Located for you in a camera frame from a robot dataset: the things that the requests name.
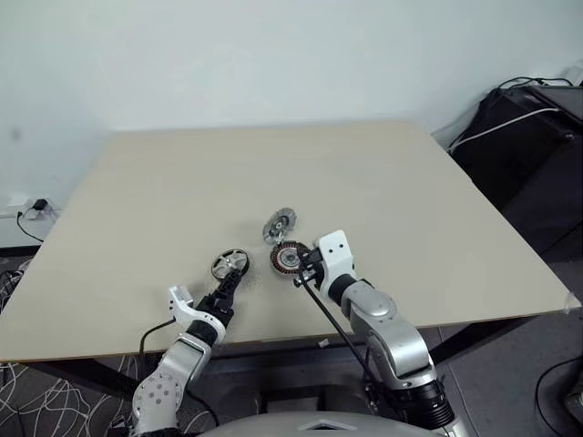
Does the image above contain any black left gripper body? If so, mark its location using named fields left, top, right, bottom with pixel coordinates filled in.
left=195, top=290, right=236, bottom=330

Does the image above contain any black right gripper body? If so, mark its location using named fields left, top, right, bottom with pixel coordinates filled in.
left=301, top=248, right=329, bottom=295

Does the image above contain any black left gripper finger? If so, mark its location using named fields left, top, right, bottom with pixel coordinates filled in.
left=212, top=269, right=237, bottom=302
left=222, top=270, right=241, bottom=305

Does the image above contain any motor housing with copper windings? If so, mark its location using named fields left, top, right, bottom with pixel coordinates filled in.
left=269, top=240, right=312, bottom=280

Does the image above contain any silver spoked rotor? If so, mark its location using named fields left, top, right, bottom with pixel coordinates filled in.
left=210, top=248, right=251, bottom=279

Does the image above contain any silver round motor lid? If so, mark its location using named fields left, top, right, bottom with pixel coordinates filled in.
left=261, top=206, right=298, bottom=246

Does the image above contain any silver robot torso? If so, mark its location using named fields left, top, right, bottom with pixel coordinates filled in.
left=194, top=411, right=462, bottom=437

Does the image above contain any large black bag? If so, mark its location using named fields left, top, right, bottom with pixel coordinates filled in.
left=447, top=85, right=583, bottom=257

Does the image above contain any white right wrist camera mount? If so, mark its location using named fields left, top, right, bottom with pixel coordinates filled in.
left=316, top=229, right=357, bottom=298

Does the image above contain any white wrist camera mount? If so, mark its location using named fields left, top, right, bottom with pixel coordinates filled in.
left=167, top=284, right=224, bottom=330
left=316, top=229, right=357, bottom=298

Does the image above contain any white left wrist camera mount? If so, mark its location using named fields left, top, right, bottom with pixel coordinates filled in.
left=167, top=284, right=224, bottom=330

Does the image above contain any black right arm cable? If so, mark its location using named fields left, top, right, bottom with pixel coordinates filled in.
left=292, top=276, right=380, bottom=411

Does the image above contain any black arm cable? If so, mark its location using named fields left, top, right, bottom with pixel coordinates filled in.
left=292, top=276, right=380, bottom=411
left=138, top=318, right=179, bottom=366

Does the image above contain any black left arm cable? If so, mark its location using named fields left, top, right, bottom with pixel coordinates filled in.
left=138, top=318, right=179, bottom=366

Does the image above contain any black adapter cable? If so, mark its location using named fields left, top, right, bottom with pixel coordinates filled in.
left=15, top=208, right=46, bottom=243

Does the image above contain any white wall power strip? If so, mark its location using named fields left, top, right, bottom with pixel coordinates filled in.
left=0, top=192, right=61, bottom=220

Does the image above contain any white cable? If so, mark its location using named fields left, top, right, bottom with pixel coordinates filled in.
left=447, top=106, right=562, bottom=154

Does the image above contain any black floor cable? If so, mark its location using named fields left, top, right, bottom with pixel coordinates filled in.
left=534, top=353, right=583, bottom=412

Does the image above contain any thin black cable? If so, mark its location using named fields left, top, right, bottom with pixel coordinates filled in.
left=497, top=76, right=576, bottom=91

